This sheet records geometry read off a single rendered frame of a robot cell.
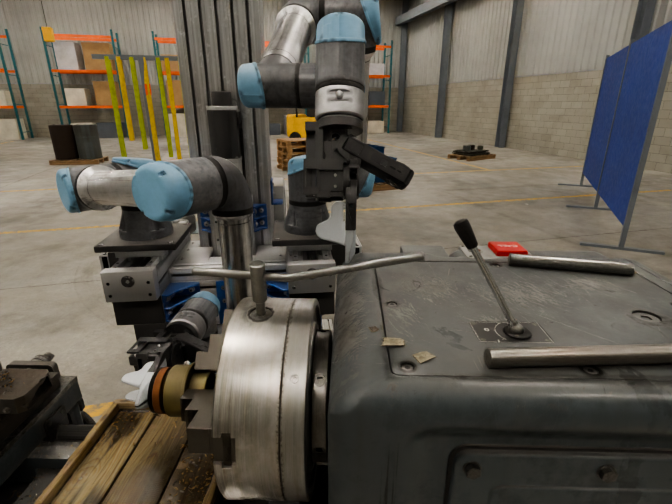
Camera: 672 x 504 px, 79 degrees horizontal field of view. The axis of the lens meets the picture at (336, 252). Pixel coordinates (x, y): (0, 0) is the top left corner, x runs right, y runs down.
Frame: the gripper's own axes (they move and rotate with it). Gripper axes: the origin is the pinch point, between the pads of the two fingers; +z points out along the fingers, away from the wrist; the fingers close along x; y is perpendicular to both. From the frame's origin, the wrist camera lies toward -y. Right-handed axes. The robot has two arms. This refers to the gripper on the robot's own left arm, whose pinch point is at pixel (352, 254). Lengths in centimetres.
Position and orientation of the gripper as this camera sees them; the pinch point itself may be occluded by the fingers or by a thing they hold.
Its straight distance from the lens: 61.8
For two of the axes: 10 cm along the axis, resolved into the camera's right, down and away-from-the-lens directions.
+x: -0.3, 0.0, -10.0
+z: -0.1, 10.0, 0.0
